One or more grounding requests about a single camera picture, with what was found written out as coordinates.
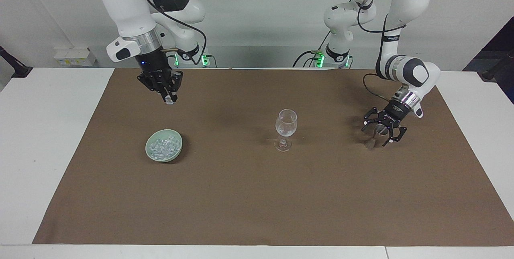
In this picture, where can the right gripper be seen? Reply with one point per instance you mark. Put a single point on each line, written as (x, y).
(151, 63)

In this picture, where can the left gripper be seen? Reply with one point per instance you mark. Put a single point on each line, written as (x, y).
(394, 113)

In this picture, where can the clear ice cube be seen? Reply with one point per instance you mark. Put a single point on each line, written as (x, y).
(171, 100)

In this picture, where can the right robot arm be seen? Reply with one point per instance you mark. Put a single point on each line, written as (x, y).
(120, 2)

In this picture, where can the clear ice cubes pile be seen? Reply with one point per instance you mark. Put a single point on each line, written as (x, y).
(164, 146)

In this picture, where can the clear wine glass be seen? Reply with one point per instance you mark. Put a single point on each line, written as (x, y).
(286, 124)

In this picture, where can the small clear glass cup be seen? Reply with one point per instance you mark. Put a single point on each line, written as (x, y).
(378, 131)

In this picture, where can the green ceramic bowl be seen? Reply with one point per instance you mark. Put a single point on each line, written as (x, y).
(153, 155)

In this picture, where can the black stand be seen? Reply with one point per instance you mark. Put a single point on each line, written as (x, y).
(496, 70)
(14, 66)

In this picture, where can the white wall box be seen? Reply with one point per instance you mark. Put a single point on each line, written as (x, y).
(74, 56)

